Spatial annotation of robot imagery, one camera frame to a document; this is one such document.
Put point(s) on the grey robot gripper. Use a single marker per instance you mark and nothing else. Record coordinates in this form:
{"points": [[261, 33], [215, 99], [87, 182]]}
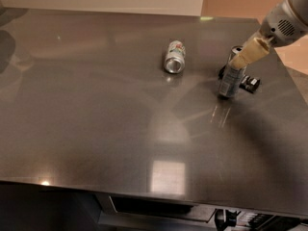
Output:
{"points": [[278, 28]]}

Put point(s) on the silver redbull can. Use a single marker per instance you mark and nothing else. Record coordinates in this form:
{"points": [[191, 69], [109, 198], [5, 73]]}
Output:
{"points": [[230, 76]]}

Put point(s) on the lying silver soda can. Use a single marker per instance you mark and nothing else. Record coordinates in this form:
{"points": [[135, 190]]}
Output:
{"points": [[175, 57]]}

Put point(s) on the dark drawer under table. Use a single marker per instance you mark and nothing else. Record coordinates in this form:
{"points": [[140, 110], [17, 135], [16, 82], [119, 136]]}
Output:
{"points": [[154, 212]]}

